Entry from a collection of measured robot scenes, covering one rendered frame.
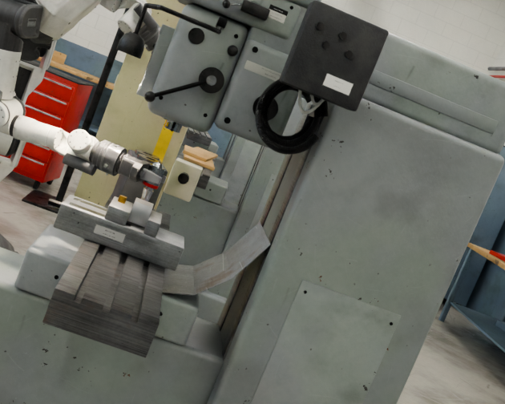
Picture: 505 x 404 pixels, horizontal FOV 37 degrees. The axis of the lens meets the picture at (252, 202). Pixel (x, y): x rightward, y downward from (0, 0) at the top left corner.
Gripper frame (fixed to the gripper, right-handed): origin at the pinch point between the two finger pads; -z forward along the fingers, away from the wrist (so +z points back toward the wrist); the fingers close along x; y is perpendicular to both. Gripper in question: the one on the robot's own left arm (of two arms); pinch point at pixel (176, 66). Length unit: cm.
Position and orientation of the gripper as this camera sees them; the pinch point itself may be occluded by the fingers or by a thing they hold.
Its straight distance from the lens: 281.2
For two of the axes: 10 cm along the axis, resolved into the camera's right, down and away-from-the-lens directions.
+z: -5.8, -6.8, -4.4
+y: 5.3, -7.3, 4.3
